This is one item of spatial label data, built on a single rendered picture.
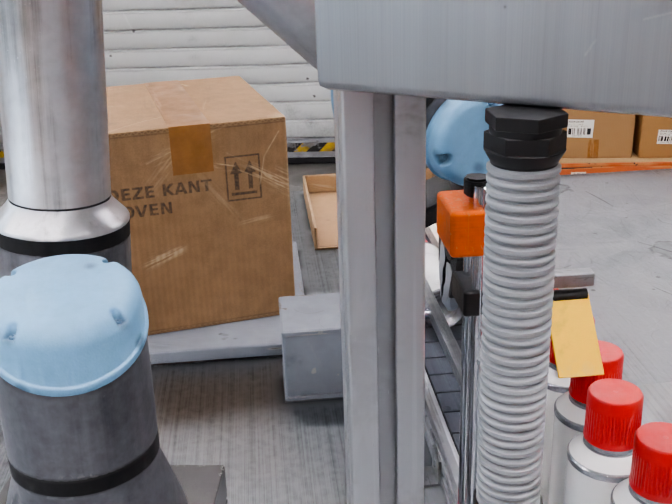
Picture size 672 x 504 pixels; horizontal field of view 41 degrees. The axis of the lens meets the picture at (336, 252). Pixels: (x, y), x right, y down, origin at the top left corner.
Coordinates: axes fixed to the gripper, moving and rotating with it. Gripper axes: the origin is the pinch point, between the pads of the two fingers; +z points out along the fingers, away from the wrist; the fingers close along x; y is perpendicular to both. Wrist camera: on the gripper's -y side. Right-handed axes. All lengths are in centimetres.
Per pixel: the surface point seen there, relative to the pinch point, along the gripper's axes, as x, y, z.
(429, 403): -15.4, -4.7, -0.7
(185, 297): 10.6, -31.3, 6.7
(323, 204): 58, -9, 31
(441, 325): -11.6, -3.4, -8.3
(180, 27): 363, -58, 150
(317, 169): 318, 10, 214
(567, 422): -37.8, -1.4, -26.1
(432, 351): -5.3, -2.3, 2.7
